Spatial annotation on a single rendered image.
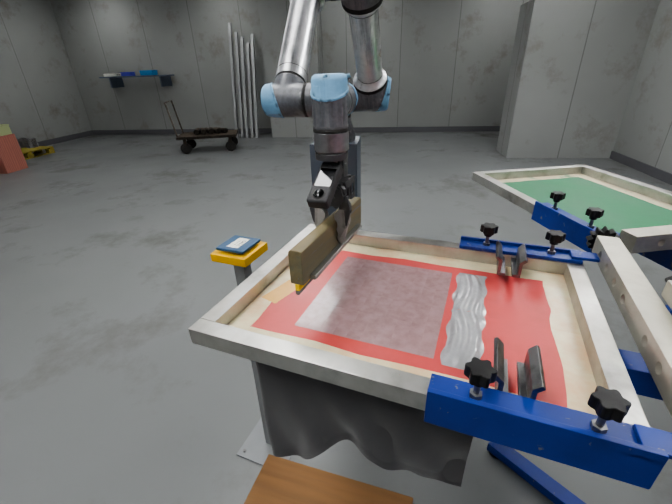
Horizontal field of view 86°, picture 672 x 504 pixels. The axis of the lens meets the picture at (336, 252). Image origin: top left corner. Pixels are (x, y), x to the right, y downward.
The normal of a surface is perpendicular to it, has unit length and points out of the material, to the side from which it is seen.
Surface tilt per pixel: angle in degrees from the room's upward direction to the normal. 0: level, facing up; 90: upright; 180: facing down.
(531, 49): 90
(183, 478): 0
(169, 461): 0
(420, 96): 90
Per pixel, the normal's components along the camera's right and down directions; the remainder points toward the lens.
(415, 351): -0.03, -0.89
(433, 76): -0.14, 0.46
